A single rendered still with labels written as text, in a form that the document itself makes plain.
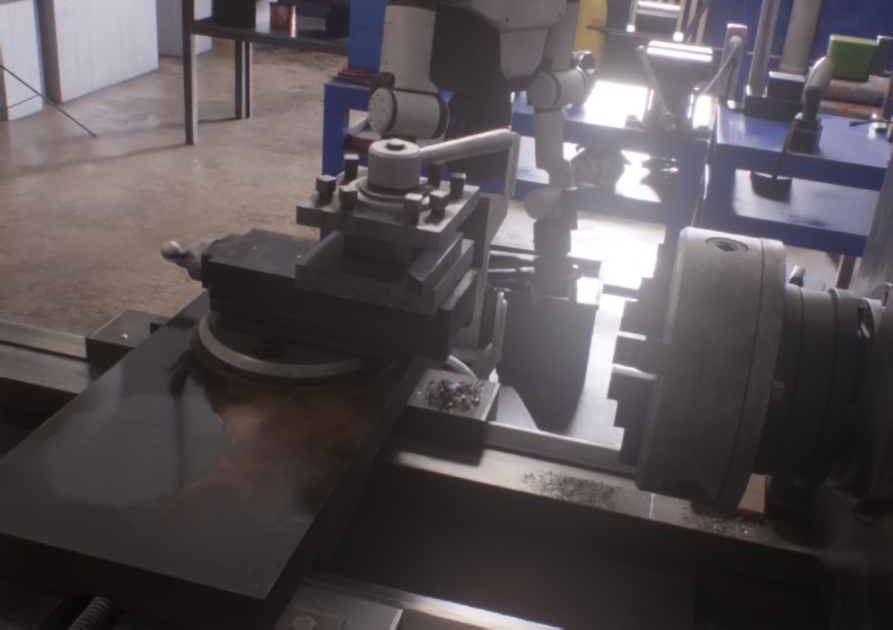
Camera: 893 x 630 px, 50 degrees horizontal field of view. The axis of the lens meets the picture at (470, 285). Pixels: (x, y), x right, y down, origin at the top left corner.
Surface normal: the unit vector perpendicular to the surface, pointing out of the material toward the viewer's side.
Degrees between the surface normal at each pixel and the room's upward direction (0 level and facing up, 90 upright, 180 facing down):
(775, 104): 90
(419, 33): 78
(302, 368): 50
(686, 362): 63
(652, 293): 34
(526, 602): 18
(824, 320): 23
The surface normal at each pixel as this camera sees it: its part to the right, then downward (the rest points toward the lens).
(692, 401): -0.21, 0.17
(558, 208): 0.75, 0.15
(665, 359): -0.17, -0.06
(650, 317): -0.05, -0.54
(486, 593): 0.31, -0.85
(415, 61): 0.54, 0.19
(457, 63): -0.67, 0.42
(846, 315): 0.01, -0.73
